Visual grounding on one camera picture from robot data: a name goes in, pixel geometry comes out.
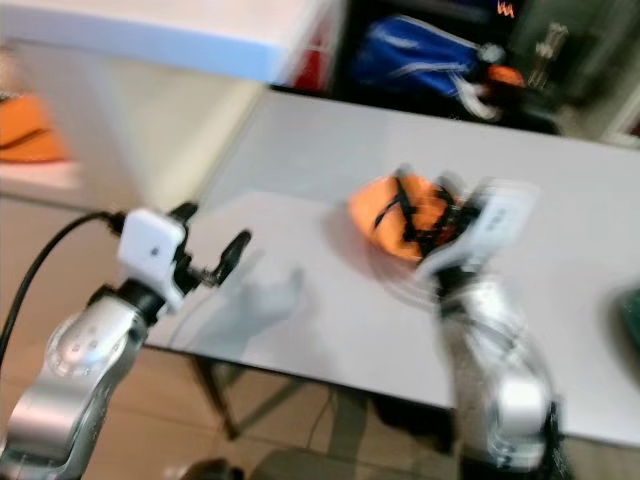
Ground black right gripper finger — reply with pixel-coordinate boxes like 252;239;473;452
384;170;423;249
424;184;463;249

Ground dark table leg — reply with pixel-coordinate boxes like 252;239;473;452
192;352;321;443

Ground blue bag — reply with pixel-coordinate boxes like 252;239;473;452
350;14;511;121

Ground small orange item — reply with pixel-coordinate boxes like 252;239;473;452
488;64;527;89

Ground stacked orange plates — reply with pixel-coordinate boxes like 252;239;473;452
0;94;69;165

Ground white counter slab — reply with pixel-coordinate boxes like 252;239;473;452
0;0;346;87

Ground dark green object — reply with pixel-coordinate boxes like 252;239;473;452
618;286;640;355

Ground silver metal fixture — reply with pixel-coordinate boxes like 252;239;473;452
530;22;571;91

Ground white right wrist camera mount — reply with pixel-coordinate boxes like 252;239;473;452
420;180;541;281

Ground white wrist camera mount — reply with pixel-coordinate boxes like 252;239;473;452
116;208;187;309
420;180;541;281

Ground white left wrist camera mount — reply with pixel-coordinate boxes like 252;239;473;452
116;208;187;309

